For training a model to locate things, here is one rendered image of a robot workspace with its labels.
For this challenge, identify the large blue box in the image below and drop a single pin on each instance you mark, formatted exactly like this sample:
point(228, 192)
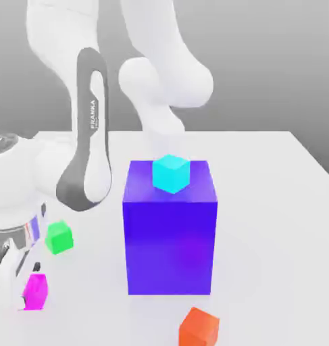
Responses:
point(169, 243)

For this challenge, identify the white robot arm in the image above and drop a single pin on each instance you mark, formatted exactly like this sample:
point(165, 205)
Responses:
point(164, 81)

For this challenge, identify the small green cube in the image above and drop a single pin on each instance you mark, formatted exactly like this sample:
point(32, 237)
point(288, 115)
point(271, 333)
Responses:
point(59, 238)

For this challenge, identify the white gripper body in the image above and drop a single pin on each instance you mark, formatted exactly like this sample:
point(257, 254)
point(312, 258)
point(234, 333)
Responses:
point(10, 278)

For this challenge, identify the small orange cube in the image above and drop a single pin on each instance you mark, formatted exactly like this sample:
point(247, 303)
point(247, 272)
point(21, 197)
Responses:
point(198, 328)

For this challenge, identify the small cyan cube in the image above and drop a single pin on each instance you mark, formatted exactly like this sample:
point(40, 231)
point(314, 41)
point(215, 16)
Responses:
point(170, 175)

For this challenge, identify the small magenta cube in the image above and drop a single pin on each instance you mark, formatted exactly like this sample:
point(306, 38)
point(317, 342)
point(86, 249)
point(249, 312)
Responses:
point(35, 293)

